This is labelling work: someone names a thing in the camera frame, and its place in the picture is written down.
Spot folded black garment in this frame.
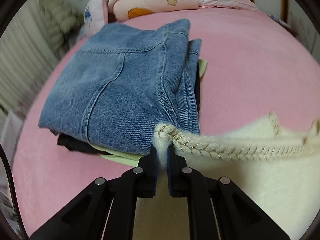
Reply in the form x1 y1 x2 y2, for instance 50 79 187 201
57 60 201 156

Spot beige puffer jacket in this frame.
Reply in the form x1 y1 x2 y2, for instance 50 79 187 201
39 0 84 53

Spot black cable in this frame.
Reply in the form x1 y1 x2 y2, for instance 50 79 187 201
0 143 27 240

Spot pink bed sheet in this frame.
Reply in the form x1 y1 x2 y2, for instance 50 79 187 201
12 8 319 235

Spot small pink printed pillow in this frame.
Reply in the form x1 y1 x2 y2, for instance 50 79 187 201
84 0 108 36

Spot folded blue denim jeans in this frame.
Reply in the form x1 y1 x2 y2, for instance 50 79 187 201
39 19 201 155

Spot white fuzzy knit cardigan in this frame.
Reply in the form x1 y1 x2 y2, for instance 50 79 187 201
153 114 319 239

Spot folded pale green garment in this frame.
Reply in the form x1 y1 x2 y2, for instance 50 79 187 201
90 59 208 167

